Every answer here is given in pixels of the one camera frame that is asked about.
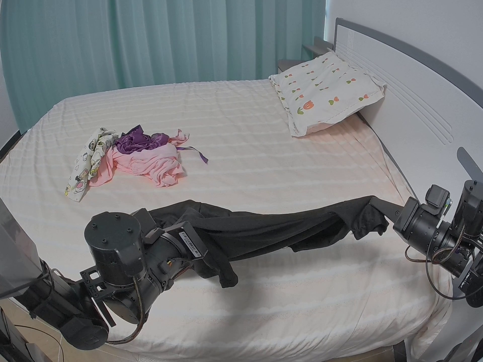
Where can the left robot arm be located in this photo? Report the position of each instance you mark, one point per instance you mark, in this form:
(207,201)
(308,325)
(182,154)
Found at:
(113,247)

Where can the white printed garment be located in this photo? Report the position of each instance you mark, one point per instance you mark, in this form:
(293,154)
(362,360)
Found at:
(85,164)

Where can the grey bedside table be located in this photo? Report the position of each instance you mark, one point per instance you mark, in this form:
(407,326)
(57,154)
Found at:
(288,64)

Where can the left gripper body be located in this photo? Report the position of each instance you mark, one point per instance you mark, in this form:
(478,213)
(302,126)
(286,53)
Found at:
(188,245)

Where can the white printed pillow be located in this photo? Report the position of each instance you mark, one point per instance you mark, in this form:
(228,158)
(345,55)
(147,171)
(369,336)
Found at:
(324,89)

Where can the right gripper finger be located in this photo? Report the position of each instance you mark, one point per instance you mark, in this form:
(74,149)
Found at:
(388,206)

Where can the black T-shirt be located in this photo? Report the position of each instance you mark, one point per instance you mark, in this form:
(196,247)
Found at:
(264,232)

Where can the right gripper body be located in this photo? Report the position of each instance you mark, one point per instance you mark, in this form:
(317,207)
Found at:
(415,224)

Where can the purple garment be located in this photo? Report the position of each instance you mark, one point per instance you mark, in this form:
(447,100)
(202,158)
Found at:
(132,141)

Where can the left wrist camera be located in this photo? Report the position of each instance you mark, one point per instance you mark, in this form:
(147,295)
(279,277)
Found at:
(145,221)

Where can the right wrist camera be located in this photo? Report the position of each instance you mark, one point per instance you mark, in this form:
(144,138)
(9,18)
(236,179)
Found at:
(437,198)

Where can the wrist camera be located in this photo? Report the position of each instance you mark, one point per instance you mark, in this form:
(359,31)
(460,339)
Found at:
(145,221)
(437,198)

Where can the pink garment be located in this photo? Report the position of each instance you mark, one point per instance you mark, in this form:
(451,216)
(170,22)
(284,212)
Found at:
(151,164)

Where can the blue-green curtain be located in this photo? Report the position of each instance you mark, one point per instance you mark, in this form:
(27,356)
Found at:
(169,32)

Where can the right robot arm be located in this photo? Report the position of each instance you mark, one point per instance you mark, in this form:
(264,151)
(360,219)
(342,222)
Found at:
(471,209)

